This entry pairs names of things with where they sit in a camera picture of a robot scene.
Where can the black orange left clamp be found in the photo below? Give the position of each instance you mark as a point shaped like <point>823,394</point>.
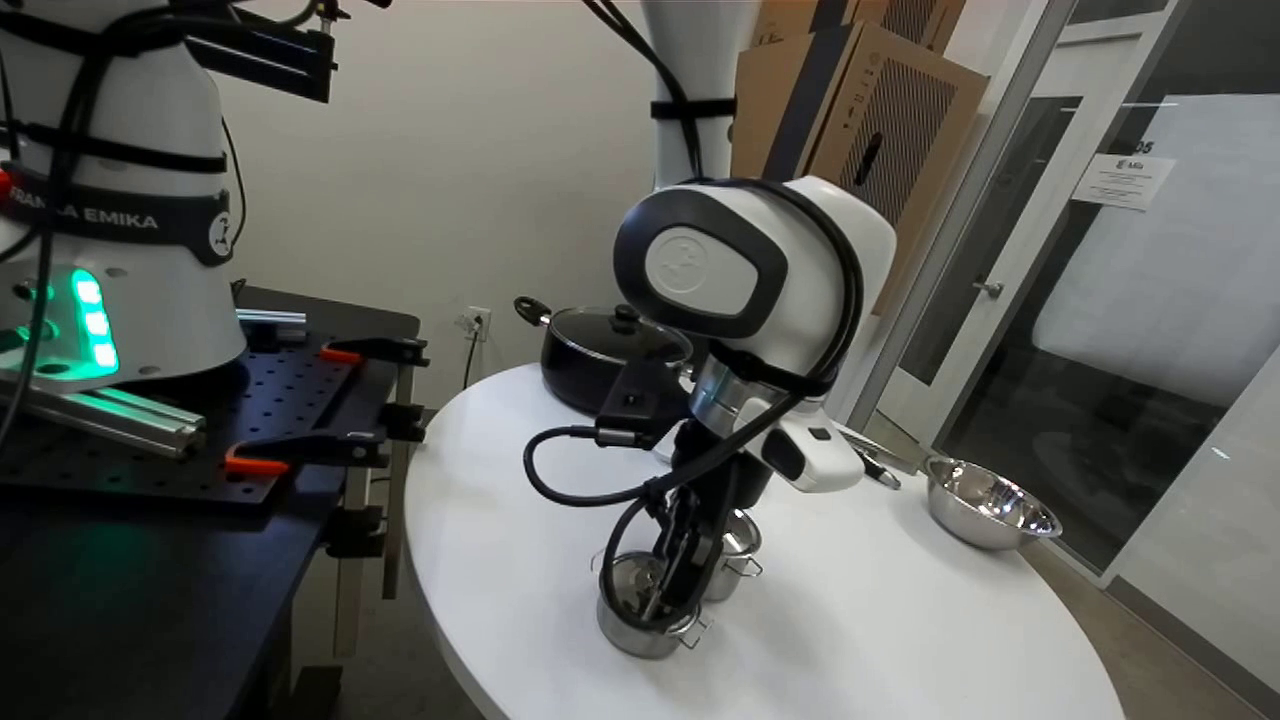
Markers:
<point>331,446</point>

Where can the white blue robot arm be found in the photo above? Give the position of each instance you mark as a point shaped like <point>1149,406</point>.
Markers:
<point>772,278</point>

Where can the brown cardboard boxes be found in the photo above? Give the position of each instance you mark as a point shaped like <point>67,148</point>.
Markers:
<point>835,89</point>

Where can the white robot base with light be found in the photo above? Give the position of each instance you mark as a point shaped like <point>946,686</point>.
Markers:
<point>117,218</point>

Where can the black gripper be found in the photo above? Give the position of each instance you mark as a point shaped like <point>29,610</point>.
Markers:
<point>715,469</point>

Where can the small silver pot with lid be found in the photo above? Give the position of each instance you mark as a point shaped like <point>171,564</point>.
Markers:
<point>742,543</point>

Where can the open small silver pot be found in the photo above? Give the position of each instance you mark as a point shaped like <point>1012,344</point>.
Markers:
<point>628,610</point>

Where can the black orange clamp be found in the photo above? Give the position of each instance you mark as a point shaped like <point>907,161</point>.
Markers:
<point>407,353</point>
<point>331,446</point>

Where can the silver metal bowl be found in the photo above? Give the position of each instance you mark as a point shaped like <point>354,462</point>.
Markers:
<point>985,508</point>

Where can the black perforated mounting board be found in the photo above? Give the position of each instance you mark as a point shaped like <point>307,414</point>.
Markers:
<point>136,578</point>

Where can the large black cooking pot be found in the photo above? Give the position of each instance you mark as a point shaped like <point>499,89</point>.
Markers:
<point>591,350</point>

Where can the black orange right clamp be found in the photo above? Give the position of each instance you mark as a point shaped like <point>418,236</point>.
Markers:
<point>407,353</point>

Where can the black kitchen utensils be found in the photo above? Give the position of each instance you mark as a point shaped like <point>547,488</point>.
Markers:
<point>879,456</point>

